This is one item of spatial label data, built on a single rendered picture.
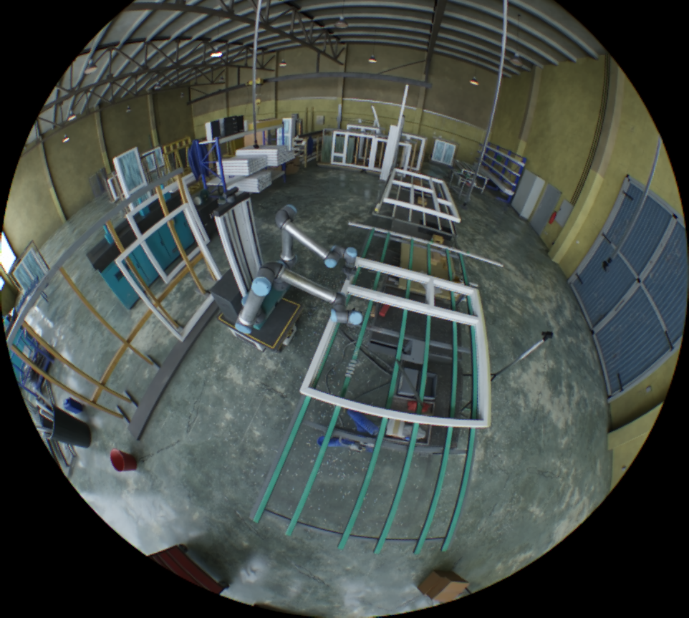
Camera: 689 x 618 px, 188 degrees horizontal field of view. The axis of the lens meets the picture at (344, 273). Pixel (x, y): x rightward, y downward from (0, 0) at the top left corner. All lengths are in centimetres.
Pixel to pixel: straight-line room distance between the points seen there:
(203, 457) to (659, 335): 781
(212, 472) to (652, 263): 835
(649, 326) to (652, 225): 223
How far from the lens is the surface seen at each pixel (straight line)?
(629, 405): 654
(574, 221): 816
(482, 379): 198
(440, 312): 208
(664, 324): 630
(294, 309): 257
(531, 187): 1043
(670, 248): 669
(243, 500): 268
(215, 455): 270
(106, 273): 411
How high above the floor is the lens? 239
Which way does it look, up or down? 44 degrees down
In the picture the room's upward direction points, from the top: 6 degrees clockwise
